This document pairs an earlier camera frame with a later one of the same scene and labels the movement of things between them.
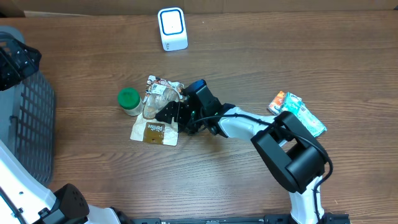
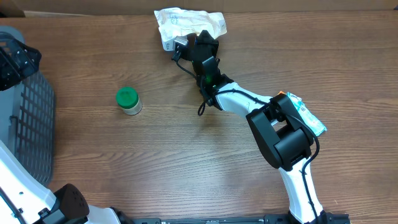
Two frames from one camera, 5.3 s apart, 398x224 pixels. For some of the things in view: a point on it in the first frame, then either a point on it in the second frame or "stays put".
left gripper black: [14, 71] stays put
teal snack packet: [295, 104] stays put
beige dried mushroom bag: [159, 93] -> [175, 22]
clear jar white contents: [129, 100] stays put
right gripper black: [180, 117] -> [214, 43]
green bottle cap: [129, 98] stays put
